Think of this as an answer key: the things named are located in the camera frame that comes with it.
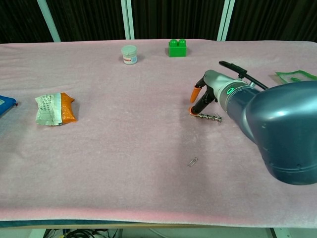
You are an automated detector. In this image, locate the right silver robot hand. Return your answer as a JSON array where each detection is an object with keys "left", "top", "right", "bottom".
[{"left": 189, "top": 69, "right": 236, "bottom": 117}]

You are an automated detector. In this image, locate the silver metal chain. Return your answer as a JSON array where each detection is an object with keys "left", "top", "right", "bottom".
[{"left": 190, "top": 113, "right": 223, "bottom": 124}]

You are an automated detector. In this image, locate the green building block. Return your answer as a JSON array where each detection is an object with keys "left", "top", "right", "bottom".
[{"left": 168, "top": 39, "right": 188, "bottom": 58}]

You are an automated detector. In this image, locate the green clear plastic package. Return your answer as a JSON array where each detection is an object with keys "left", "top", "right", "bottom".
[{"left": 274, "top": 70, "right": 317, "bottom": 84}]

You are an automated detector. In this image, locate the black pleated curtain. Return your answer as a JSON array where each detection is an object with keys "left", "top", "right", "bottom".
[{"left": 0, "top": 0, "right": 317, "bottom": 44}]

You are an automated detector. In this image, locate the small white jar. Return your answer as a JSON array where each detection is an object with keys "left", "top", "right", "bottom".
[{"left": 120, "top": 45, "right": 138, "bottom": 65}]

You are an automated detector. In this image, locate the pink table cloth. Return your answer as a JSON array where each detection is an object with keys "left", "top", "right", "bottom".
[{"left": 0, "top": 38, "right": 317, "bottom": 228}]

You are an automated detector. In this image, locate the white orange snack packet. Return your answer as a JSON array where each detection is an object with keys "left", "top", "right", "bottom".
[{"left": 34, "top": 92, "right": 79, "bottom": 126}]

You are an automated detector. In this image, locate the blue snack bag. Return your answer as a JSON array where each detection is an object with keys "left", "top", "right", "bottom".
[{"left": 0, "top": 95, "right": 18, "bottom": 119}]

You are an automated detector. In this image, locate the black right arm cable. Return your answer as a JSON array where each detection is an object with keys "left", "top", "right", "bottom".
[{"left": 219, "top": 60, "right": 269, "bottom": 90}]

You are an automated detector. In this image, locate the white aluminium frame post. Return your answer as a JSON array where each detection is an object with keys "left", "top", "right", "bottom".
[
  {"left": 216, "top": 0, "right": 235, "bottom": 42},
  {"left": 120, "top": 0, "right": 135, "bottom": 40},
  {"left": 37, "top": 0, "right": 61, "bottom": 43}
]

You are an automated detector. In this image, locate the black floor cable tangle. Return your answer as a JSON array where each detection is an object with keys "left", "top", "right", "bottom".
[{"left": 44, "top": 228, "right": 119, "bottom": 238}]

